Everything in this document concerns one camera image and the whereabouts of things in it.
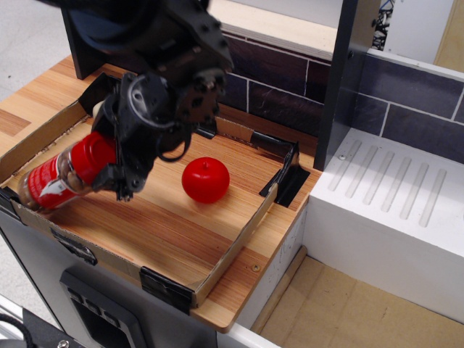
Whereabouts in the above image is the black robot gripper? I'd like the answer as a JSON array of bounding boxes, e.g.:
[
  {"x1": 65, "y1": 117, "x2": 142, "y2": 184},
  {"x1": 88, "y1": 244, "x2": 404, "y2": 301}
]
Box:
[{"x1": 91, "y1": 68, "x2": 225, "y2": 202}]

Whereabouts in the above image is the red-lidded spice bottle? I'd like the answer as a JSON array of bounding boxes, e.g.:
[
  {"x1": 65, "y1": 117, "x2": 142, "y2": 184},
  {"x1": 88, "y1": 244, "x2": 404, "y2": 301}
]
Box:
[{"x1": 17, "y1": 131, "x2": 116, "y2": 211}]

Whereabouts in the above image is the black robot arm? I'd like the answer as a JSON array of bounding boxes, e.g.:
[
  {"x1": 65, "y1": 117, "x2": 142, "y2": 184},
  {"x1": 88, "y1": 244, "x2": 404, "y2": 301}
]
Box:
[{"x1": 54, "y1": 1, "x2": 233, "y2": 200}]

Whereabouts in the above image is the cardboard fence with black tape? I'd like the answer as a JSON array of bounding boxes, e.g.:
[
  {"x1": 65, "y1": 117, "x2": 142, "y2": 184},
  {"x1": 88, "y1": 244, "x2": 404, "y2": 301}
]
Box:
[{"x1": 12, "y1": 119, "x2": 318, "y2": 328}]

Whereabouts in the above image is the cream toy potato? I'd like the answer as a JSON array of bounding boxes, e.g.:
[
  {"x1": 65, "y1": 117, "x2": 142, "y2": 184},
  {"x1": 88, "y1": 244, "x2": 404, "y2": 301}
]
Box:
[{"x1": 92, "y1": 101, "x2": 104, "y2": 118}]

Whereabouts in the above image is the red toy apple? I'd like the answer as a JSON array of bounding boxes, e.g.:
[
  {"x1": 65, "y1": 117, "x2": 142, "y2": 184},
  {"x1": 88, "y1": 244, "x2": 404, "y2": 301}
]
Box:
[{"x1": 181, "y1": 157, "x2": 230, "y2": 204}]

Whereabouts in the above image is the white toy sink drainboard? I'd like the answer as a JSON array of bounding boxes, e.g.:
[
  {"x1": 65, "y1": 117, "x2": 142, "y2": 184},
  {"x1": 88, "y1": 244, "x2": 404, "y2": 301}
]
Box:
[{"x1": 303, "y1": 129, "x2": 463, "y2": 321}]

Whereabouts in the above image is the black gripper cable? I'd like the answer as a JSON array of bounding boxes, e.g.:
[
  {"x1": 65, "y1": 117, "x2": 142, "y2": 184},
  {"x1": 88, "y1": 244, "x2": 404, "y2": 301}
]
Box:
[{"x1": 155, "y1": 123, "x2": 193, "y2": 163}]

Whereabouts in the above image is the dark grey upright post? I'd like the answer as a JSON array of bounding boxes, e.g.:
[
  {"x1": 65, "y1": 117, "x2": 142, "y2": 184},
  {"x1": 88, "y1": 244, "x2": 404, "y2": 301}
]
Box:
[{"x1": 314, "y1": 0, "x2": 380, "y2": 171}]

